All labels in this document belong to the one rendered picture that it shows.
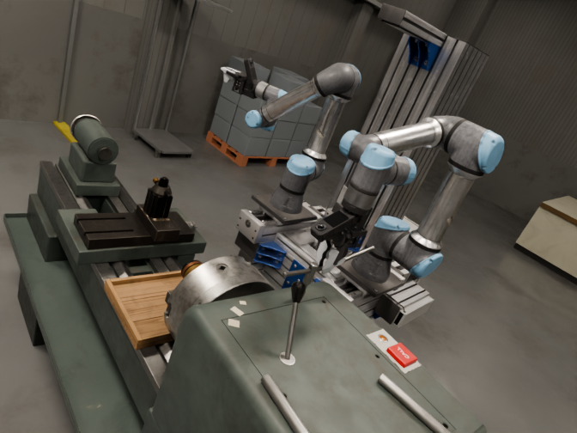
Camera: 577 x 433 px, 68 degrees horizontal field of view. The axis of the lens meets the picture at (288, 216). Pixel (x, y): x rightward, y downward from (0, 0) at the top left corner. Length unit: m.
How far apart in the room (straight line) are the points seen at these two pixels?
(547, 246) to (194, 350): 6.78
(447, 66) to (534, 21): 8.62
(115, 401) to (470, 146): 1.45
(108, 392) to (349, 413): 1.03
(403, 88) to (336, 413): 1.24
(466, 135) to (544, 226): 6.07
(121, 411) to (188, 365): 0.67
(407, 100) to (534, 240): 5.92
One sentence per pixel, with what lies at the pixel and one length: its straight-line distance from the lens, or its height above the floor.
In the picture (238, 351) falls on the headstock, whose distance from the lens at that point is 0.95.
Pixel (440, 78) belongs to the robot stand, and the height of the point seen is 1.89.
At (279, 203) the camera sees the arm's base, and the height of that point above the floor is 1.19.
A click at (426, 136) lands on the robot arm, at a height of 1.73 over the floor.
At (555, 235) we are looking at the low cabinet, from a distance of 7.44.
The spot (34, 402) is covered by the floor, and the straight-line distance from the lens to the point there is 2.42.
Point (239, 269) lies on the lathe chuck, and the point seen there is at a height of 1.24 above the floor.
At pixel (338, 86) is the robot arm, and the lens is 1.77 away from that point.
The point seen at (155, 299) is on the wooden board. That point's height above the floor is 0.89.
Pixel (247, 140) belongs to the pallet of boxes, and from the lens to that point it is 5.57.
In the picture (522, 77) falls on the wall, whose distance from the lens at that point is 10.09.
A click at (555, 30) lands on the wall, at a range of 10.16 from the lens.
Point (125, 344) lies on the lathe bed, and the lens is 1.55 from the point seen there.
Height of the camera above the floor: 1.90
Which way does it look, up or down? 24 degrees down
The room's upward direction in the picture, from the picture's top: 22 degrees clockwise
